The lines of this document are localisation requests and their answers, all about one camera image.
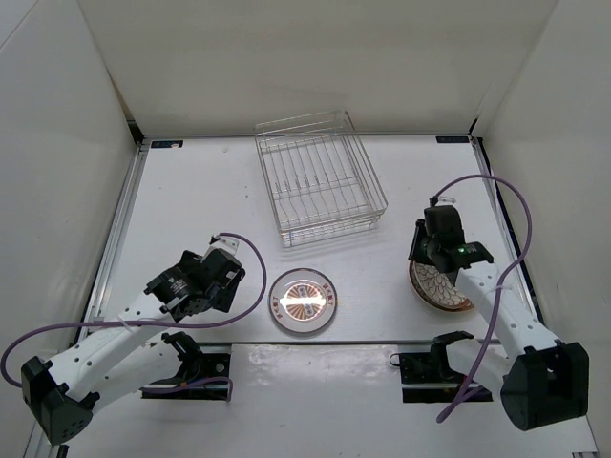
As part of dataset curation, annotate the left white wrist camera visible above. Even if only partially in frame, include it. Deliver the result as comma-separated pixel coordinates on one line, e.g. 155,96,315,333
204,234,240,257

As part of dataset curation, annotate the right blue table label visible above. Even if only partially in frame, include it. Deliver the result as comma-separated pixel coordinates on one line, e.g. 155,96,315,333
435,135,470,144

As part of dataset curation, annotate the white ribbed plate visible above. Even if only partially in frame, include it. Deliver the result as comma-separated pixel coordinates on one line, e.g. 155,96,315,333
409,260,474,312

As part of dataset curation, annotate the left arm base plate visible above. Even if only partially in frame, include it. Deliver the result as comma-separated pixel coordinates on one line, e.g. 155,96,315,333
140,345,231,402

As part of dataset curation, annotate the plain white plate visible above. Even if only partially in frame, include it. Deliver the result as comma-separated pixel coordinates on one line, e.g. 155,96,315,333
412,282,474,313

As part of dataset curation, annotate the orange patterned round plate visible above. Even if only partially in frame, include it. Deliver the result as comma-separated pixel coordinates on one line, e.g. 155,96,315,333
267,268,338,336

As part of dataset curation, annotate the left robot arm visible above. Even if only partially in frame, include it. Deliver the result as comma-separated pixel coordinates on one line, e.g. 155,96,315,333
21,238,245,446

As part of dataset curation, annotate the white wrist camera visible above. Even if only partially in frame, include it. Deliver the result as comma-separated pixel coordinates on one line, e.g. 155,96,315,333
429,195,456,207
204,234,240,257

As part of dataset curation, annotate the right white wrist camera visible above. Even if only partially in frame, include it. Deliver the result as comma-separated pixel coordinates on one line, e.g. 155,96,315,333
429,195,456,207

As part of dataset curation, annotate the blue table label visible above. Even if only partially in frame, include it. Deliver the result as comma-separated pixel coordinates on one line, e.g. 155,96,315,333
150,140,183,149
435,135,470,144

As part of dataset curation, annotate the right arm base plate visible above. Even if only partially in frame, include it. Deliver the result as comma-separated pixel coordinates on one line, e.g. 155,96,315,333
389,352,466,404

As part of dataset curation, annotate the left blue table label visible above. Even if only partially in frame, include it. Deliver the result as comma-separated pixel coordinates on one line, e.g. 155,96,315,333
150,140,183,149

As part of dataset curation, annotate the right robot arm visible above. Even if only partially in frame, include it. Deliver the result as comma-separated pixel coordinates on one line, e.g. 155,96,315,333
409,205,589,431

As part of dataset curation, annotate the metal wire dish rack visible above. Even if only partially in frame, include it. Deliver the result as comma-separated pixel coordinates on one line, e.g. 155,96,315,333
254,110,388,248

